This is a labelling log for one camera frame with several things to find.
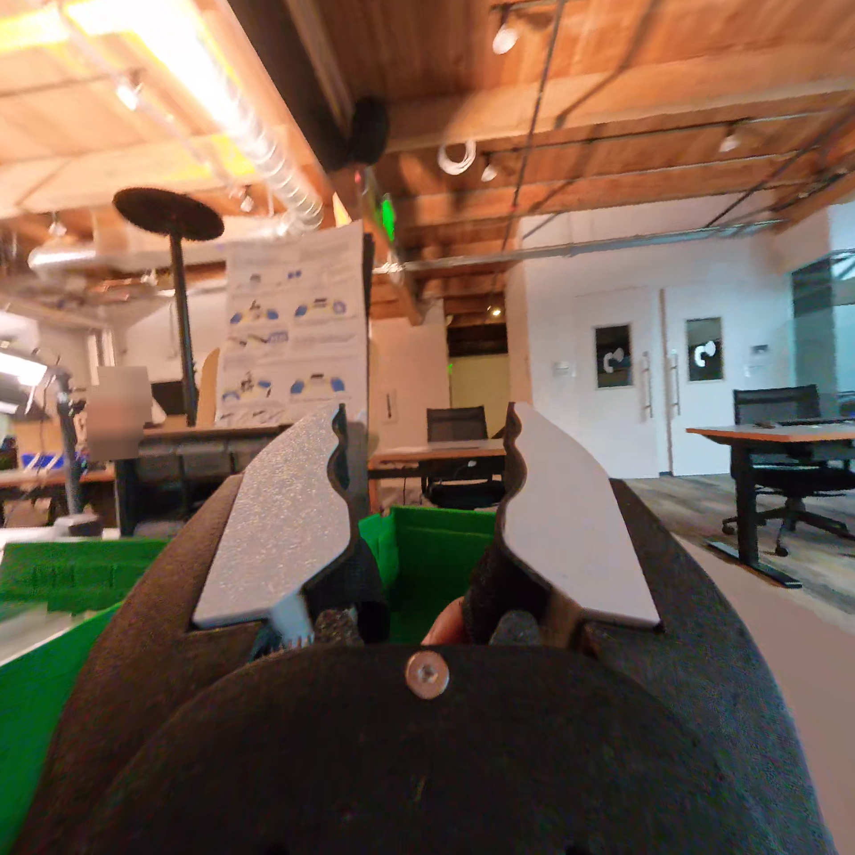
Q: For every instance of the black office chair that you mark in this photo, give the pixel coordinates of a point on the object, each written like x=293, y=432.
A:
x=457, y=424
x=775, y=407

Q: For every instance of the frosted glass partition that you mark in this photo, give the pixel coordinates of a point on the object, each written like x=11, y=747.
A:
x=821, y=320

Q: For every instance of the person's right hand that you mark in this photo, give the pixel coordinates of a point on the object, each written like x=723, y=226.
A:
x=446, y=624

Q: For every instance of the tan wooden board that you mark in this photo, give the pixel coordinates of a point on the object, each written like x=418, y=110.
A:
x=209, y=387

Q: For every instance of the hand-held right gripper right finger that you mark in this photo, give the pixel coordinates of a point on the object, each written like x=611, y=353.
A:
x=574, y=534

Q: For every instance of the green plastic bin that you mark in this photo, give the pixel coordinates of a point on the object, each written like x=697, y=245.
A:
x=73, y=568
x=427, y=561

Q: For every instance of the rows of cabinet drawers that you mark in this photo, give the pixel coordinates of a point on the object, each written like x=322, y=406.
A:
x=184, y=462

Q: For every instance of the black ceiling speaker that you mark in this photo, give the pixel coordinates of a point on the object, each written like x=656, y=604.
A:
x=369, y=130

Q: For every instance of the white door with phone icon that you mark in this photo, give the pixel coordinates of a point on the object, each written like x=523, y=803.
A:
x=614, y=434
x=701, y=414

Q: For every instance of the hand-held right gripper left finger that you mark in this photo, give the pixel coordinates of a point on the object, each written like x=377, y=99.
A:
x=280, y=521

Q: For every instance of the black drawer cabinet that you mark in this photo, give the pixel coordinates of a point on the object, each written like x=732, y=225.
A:
x=127, y=494

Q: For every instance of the black disc on pole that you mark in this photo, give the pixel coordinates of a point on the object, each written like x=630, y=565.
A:
x=167, y=214

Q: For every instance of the silver flexible duct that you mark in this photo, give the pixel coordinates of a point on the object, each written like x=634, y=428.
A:
x=297, y=200

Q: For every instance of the white instruction poster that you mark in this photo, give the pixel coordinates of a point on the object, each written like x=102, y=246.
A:
x=294, y=300

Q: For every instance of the long ceiling light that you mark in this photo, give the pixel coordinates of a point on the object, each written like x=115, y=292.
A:
x=167, y=53

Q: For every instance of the orange-edged office desk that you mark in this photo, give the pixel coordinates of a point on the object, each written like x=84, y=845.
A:
x=427, y=454
x=768, y=433

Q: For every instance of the green exit sign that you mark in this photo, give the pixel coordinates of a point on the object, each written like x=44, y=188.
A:
x=387, y=217

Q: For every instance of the white track spotlight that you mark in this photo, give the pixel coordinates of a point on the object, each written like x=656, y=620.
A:
x=504, y=38
x=489, y=172
x=729, y=141

